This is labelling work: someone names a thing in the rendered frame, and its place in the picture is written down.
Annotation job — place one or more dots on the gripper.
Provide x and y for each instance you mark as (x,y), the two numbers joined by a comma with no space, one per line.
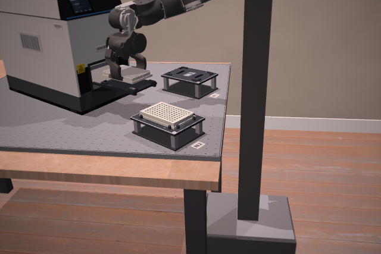
(125,44)

